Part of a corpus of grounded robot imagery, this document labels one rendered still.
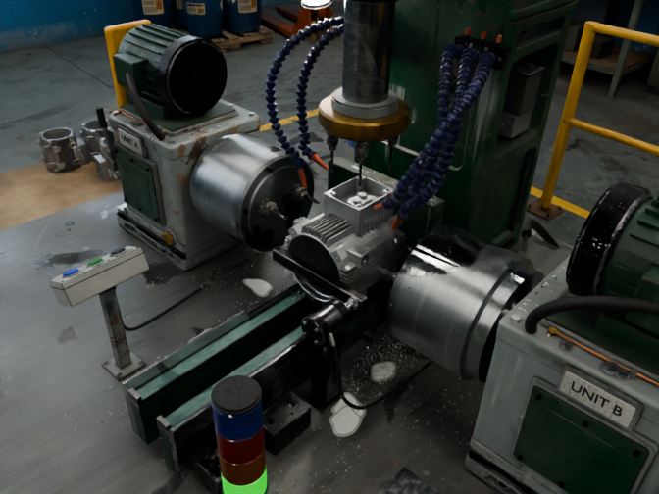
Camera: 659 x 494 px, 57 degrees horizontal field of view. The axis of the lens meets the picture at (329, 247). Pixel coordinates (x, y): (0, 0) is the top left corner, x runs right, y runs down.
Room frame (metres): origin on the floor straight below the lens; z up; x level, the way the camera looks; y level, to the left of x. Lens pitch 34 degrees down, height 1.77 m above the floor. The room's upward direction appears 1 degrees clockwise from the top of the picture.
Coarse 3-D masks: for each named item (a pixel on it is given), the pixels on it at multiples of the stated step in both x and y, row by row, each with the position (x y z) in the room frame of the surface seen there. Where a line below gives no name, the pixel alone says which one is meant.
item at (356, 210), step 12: (348, 180) 1.18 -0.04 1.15; (372, 180) 1.18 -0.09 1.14; (336, 192) 1.14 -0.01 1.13; (348, 192) 1.17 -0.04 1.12; (360, 192) 1.14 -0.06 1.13; (372, 192) 1.18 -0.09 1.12; (384, 192) 1.13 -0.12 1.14; (324, 204) 1.12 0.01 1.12; (336, 204) 1.09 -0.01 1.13; (348, 204) 1.07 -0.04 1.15; (360, 204) 1.11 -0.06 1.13; (372, 204) 1.08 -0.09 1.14; (348, 216) 1.07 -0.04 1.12; (360, 216) 1.05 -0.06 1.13; (372, 216) 1.08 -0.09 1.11; (384, 216) 1.11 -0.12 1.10; (360, 228) 1.05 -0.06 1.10; (372, 228) 1.08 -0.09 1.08
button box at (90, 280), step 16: (112, 256) 0.98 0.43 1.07; (128, 256) 0.97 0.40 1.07; (144, 256) 0.99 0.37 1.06; (80, 272) 0.91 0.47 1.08; (96, 272) 0.92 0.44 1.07; (112, 272) 0.94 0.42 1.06; (128, 272) 0.96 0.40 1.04; (64, 288) 0.87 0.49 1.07; (80, 288) 0.89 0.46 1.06; (96, 288) 0.90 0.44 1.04; (64, 304) 0.88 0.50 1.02
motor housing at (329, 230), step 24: (336, 216) 1.09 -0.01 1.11; (288, 240) 1.09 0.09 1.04; (312, 240) 1.13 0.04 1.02; (336, 240) 1.02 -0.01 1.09; (360, 240) 1.05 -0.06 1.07; (384, 240) 1.06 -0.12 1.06; (312, 264) 1.10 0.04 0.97; (336, 264) 0.98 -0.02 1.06; (384, 264) 1.06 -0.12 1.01; (312, 288) 1.05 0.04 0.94
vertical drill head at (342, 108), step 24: (360, 24) 1.09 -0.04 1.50; (384, 24) 1.09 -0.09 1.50; (360, 48) 1.09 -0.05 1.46; (384, 48) 1.09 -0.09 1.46; (360, 72) 1.09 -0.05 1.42; (384, 72) 1.10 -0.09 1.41; (336, 96) 1.12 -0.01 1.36; (360, 96) 1.09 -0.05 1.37; (384, 96) 1.10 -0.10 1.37; (336, 120) 1.06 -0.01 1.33; (360, 120) 1.06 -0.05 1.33; (384, 120) 1.06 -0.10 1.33; (408, 120) 1.10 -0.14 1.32; (336, 144) 1.11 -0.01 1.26; (360, 144) 1.06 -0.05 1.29; (360, 168) 1.07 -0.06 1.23
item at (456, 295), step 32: (448, 224) 0.99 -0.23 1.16; (416, 256) 0.90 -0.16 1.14; (448, 256) 0.88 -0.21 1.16; (480, 256) 0.87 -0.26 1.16; (512, 256) 0.88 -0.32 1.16; (416, 288) 0.85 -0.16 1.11; (448, 288) 0.82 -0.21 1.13; (480, 288) 0.81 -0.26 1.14; (512, 288) 0.80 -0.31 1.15; (416, 320) 0.82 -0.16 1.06; (448, 320) 0.79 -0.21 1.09; (480, 320) 0.77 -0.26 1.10; (448, 352) 0.77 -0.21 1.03; (480, 352) 0.74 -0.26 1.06
